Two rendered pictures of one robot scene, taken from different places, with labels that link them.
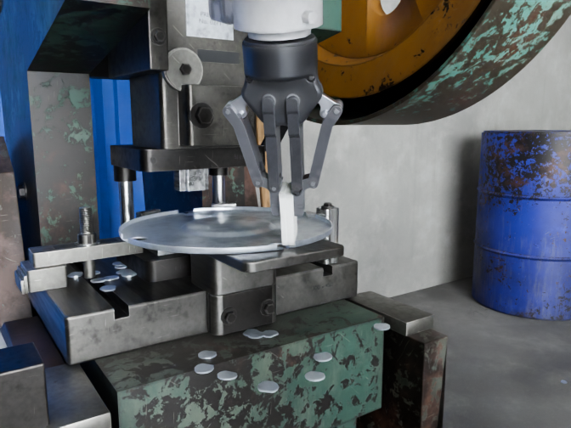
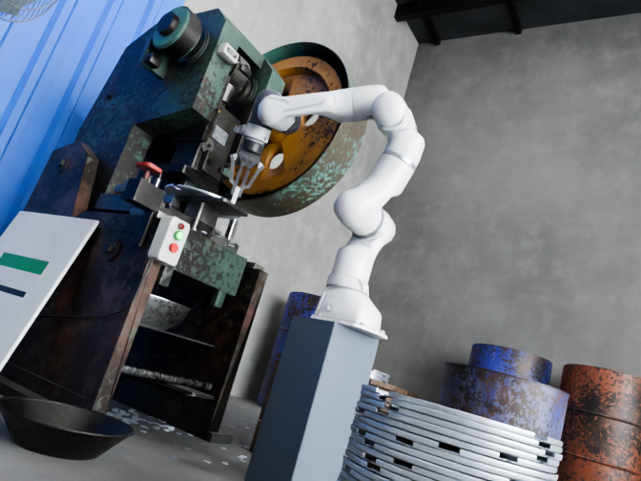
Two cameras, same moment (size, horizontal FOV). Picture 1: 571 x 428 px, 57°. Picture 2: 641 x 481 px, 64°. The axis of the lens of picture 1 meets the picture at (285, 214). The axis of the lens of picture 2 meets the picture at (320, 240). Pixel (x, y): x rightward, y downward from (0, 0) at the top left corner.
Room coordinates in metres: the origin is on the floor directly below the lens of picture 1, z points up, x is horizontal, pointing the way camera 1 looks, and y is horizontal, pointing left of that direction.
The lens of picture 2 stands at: (-1.14, 0.28, 0.30)
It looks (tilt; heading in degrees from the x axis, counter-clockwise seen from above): 15 degrees up; 340
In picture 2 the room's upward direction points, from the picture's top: 16 degrees clockwise
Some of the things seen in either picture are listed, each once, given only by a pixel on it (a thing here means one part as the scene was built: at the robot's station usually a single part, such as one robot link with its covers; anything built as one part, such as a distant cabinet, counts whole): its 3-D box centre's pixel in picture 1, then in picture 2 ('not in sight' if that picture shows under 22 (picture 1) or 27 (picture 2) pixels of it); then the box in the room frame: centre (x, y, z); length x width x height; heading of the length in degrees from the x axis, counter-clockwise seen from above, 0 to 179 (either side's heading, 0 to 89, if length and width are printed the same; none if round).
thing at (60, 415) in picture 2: not in sight; (62, 430); (0.19, 0.26, 0.04); 0.30 x 0.30 x 0.07
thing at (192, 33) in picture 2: not in sight; (177, 43); (0.70, 0.37, 1.31); 0.22 x 0.12 x 0.22; 34
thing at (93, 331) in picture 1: (192, 278); (170, 227); (0.82, 0.15, 0.68); 0.45 x 0.30 x 0.06; 124
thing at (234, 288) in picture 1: (245, 280); (206, 219); (0.68, 0.05, 0.72); 0.25 x 0.14 x 0.14; 34
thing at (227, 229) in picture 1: (228, 226); (203, 202); (0.72, 0.08, 0.78); 0.29 x 0.29 x 0.01
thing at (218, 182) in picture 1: (218, 191); not in sight; (0.92, 0.12, 0.81); 0.02 x 0.02 x 0.14
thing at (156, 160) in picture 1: (188, 163); (186, 182); (0.83, 0.15, 0.86); 0.20 x 0.16 x 0.05; 124
